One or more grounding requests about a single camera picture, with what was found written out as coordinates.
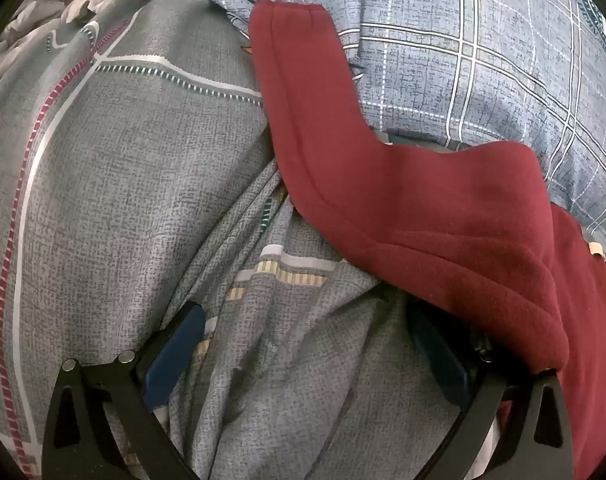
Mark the dark red fleece garment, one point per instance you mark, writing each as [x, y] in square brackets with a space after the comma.
[433, 210]

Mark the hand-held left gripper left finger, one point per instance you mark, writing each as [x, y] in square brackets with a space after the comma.
[175, 355]

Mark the blue plaid quilt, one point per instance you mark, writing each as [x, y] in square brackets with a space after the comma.
[483, 60]

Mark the grey patterned bedsheet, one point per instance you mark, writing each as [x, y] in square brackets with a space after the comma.
[133, 185]

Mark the white crumpled cloth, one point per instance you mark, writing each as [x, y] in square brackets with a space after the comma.
[28, 25]

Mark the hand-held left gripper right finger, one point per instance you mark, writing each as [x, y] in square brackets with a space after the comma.
[443, 360]

